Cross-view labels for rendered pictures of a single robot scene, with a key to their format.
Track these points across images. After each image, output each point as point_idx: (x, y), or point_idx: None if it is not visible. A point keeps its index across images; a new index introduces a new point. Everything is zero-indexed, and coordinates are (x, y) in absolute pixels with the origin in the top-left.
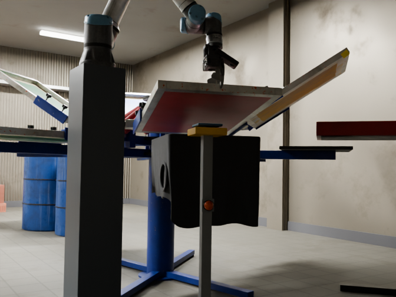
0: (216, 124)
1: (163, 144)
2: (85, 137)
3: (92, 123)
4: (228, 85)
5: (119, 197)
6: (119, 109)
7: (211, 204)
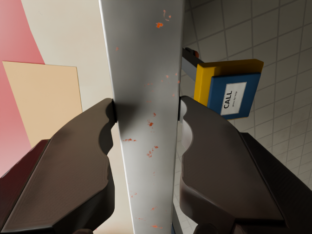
0: (257, 85)
1: None
2: (176, 212)
3: (178, 224)
4: (182, 48)
5: None
6: (175, 230)
7: (198, 54)
